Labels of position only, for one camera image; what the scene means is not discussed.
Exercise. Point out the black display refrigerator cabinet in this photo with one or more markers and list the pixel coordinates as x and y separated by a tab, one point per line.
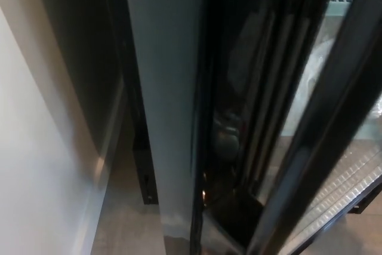
144	162

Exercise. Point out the large clear plastic bag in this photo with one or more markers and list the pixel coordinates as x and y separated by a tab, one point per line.
316	58

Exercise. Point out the black framed glass refrigerator door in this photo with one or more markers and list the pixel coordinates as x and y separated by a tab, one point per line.
164	87

